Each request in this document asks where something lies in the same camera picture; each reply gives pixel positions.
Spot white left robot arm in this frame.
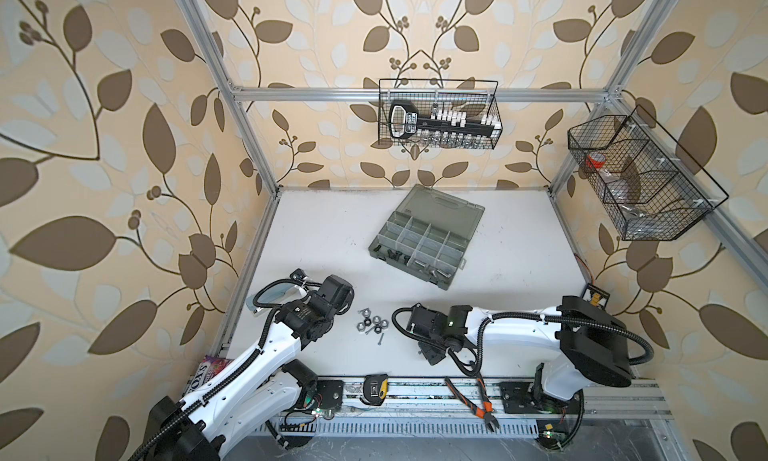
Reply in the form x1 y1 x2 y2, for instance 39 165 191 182
131 269 354 460

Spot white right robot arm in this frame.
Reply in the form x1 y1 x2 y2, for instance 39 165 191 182
391 296 655 402

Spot pile of silver nuts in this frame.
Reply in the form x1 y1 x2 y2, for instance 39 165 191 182
356 308 390 346

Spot yellow black tape measure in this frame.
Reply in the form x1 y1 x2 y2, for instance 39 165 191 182
361 373 389 407

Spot grey plastic organizer box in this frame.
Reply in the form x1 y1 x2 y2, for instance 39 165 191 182
368 185 485 290

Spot pink candy bag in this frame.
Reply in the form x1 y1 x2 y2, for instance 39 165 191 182
188 356 232 391

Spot orange handled pliers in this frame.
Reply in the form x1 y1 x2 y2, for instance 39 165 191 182
443 373 500 433

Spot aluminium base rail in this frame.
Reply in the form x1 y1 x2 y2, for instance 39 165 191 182
257 376 672 440

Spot socket set on rail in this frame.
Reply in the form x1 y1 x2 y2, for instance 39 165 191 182
383 100 502 143

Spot black wire basket back wall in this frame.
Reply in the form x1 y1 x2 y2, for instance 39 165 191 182
377 77 503 150

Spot black wire basket wall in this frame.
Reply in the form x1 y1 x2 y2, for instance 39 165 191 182
567 105 729 241
377 77 503 150

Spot black wire basket right wall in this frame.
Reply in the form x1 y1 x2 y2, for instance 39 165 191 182
567 105 729 241

